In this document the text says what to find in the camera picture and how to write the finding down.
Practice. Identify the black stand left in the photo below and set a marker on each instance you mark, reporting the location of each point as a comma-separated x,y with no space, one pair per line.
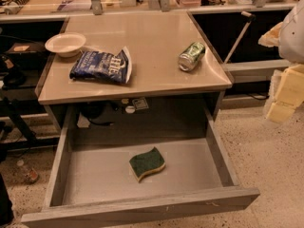
31,141

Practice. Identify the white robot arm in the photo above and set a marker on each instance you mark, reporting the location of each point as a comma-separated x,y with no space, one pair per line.
291,37

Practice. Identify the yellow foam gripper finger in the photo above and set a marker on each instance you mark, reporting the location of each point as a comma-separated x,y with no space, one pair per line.
271,37
286,94

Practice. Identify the open grey wooden drawer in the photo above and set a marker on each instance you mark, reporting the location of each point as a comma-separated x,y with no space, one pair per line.
92,185

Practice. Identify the beige counter cabinet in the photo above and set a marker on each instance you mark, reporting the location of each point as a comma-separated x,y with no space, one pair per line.
154,39

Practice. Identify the white stick black handle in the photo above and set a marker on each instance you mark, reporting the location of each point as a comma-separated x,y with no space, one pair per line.
250,18

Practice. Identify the green soda can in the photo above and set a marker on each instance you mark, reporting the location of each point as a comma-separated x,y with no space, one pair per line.
190,58

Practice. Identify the green and yellow sponge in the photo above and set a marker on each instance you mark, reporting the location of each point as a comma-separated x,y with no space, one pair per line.
147,163

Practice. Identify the plastic bottle on floor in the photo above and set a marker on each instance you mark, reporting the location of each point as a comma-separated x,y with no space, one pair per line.
28,172

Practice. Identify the blue chip bag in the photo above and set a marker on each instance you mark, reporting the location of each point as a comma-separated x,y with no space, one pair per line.
100,65

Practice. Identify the white paper bowl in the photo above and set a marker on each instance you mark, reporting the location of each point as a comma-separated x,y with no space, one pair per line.
66,44

